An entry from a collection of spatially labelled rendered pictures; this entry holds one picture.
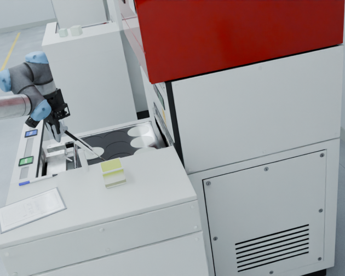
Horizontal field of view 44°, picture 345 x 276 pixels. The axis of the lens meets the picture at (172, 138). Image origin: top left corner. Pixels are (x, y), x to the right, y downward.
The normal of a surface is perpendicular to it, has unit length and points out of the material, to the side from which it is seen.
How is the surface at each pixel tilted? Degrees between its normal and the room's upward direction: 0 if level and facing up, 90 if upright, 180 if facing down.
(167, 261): 90
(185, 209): 90
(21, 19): 90
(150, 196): 0
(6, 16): 90
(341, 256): 0
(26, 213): 0
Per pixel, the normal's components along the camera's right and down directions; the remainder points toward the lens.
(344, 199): -0.14, -0.87
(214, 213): 0.21, 0.44
